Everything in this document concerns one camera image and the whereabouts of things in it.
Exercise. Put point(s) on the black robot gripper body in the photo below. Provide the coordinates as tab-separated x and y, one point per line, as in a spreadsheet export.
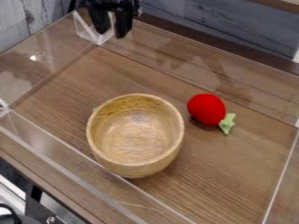
112	4

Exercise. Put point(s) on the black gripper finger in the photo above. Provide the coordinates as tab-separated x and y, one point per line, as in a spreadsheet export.
124	20
100	19

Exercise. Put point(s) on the red plush strawberry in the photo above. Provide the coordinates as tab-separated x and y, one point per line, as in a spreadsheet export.
208	111

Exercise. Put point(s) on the light wooden bowl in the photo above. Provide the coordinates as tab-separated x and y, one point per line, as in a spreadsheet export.
135	134

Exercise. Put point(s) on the clear acrylic corner bracket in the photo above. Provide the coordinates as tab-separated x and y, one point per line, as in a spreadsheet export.
87	31

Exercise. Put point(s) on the clear acrylic tray wall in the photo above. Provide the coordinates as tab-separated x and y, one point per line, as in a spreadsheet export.
99	196

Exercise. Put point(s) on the black table frame leg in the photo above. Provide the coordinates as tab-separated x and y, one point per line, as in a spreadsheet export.
36	210

